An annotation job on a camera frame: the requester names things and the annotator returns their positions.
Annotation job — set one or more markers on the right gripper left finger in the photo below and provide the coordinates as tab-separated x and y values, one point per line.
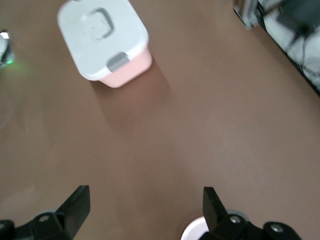
72	212

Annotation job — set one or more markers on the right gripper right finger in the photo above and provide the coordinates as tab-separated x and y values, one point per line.
215	215

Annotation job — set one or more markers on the aluminium camera mount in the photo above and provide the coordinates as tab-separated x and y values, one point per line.
246	15

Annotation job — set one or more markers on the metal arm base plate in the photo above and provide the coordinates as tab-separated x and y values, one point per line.
11	47

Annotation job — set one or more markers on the pink round plate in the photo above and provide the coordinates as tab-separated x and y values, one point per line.
192	231

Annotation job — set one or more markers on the pink box with white lid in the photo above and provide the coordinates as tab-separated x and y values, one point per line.
100	50

